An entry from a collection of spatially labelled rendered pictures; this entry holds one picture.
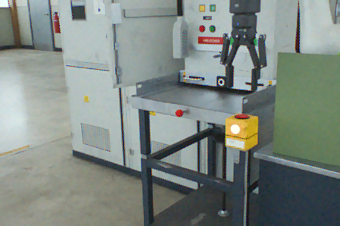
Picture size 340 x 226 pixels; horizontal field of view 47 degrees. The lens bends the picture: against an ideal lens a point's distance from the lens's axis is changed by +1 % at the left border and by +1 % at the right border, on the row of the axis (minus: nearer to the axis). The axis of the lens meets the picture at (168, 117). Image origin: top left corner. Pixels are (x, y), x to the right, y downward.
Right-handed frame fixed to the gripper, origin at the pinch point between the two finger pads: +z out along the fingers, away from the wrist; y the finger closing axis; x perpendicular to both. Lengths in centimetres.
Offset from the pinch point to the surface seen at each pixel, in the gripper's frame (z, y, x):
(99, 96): 44, 168, -85
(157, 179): 99, 113, -87
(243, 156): 24.8, -2.3, 1.2
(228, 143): 20.5, 2.0, 3.8
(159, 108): 21, 51, -19
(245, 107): 14.8, 10.0, -21.8
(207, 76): 11, 47, -52
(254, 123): 13.6, -4.3, -1.3
